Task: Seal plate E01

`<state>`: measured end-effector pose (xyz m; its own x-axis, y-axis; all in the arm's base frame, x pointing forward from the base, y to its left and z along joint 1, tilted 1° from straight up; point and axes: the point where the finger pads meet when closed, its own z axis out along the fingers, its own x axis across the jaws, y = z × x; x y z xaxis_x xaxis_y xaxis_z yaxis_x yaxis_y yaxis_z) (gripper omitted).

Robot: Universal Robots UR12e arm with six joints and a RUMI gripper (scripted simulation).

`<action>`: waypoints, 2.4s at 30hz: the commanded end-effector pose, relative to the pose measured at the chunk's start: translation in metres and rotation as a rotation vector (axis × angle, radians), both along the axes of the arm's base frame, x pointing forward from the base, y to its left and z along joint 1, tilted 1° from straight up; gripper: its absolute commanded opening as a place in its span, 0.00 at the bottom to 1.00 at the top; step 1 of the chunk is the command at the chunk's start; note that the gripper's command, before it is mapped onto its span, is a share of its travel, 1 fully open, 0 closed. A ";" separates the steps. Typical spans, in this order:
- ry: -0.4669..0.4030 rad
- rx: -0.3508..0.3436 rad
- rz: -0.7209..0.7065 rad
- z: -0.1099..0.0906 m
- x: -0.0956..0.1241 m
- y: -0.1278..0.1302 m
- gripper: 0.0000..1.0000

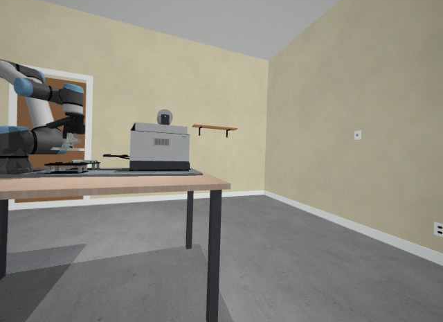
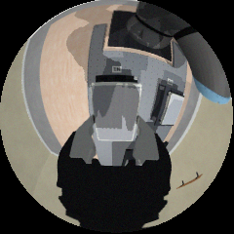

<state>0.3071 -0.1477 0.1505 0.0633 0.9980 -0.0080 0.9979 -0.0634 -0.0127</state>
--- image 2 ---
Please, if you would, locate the small white label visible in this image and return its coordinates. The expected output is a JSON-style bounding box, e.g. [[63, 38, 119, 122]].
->
[[112, 66, 122, 73], [168, 79, 173, 85]]

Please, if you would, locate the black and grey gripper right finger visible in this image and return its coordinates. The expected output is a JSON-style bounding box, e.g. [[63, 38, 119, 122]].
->
[[133, 115, 172, 192]]

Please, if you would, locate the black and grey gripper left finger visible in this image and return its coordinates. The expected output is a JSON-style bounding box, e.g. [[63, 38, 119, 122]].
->
[[57, 115, 97, 188]]

